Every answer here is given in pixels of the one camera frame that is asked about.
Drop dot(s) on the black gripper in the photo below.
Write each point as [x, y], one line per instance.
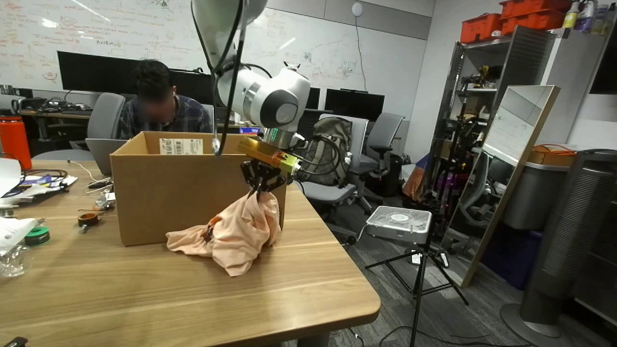
[262, 172]

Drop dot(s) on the peach cloth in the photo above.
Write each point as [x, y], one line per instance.
[243, 238]

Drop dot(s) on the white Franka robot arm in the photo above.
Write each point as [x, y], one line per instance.
[256, 97]

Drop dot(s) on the blue product box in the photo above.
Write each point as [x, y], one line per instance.
[248, 130]

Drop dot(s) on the brown cardboard box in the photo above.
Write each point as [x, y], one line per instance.
[165, 199]

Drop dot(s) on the flat orange box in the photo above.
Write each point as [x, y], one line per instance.
[551, 157]

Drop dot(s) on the grey green backpack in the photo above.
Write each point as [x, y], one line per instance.
[329, 160]

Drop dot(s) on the black computer monitor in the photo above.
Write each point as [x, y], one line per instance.
[312, 97]
[88, 70]
[194, 87]
[352, 105]

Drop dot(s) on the light grey office chair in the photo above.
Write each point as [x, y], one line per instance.
[358, 137]

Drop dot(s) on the dog picture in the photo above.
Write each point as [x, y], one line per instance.
[291, 64]

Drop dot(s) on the person in plaid shirt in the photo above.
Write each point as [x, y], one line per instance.
[160, 112]

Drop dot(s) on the dark grey office chair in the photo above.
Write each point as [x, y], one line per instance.
[385, 132]

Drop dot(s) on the white plastic bin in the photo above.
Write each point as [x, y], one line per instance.
[397, 222]

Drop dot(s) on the clear plastic bag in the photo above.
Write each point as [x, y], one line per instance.
[106, 201]

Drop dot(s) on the black phone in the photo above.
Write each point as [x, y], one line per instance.
[98, 184]

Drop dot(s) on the grey padded office chair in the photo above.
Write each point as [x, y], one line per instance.
[106, 116]

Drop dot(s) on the brown tape roll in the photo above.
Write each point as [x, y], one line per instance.
[88, 220]

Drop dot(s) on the black tripod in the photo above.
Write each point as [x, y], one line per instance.
[420, 290]

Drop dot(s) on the magazine paper stack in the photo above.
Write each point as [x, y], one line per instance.
[38, 186]

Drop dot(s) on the green tape roll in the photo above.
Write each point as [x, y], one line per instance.
[36, 236]

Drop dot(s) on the orange water bottle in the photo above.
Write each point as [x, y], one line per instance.
[13, 145]

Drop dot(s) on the blue floor crate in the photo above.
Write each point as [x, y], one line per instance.
[511, 257]

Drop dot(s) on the plain white paper sheet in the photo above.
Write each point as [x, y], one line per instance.
[7, 174]

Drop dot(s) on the small orange storage bin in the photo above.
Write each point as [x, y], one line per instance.
[480, 29]

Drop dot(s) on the grey round trash can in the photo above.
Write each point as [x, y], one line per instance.
[532, 195]

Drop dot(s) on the metal shelf rack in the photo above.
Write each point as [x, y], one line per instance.
[520, 58]

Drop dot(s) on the tall dark grey cylinder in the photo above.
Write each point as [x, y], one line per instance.
[565, 224]

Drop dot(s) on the white cabinet panel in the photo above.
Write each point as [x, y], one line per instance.
[578, 78]

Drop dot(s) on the round white wall device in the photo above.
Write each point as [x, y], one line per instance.
[356, 8]

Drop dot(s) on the wooden wall desk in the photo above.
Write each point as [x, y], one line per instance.
[57, 114]

